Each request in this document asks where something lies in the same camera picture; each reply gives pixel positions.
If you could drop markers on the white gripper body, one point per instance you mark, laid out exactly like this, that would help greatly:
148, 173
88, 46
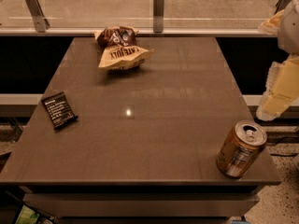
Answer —
290, 32

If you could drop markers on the left metal railing bracket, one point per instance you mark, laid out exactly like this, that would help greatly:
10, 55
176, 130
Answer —
40, 21

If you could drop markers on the middle metal railing bracket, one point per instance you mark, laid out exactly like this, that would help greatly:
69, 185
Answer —
158, 16

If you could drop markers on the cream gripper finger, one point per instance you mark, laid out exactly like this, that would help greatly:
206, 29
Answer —
271, 25
282, 89

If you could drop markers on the green item under table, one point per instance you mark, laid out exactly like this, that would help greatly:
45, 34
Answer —
26, 215

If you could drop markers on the black snack bar wrapper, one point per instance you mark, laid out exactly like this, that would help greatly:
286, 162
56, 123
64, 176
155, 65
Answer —
59, 110

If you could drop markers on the brown chip bag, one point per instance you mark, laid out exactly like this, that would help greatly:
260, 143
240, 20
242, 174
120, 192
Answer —
119, 48

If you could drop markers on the metal railing bracket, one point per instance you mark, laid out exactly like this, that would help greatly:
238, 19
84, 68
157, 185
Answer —
158, 16
285, 0
40, 21

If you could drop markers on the right metal railing bracket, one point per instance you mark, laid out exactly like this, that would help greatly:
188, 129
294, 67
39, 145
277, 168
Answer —
285, 0

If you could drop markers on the glass railing panel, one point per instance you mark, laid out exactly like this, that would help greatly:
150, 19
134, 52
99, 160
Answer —
139, 13

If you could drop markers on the orange soda can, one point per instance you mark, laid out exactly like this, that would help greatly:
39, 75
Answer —
241, 148

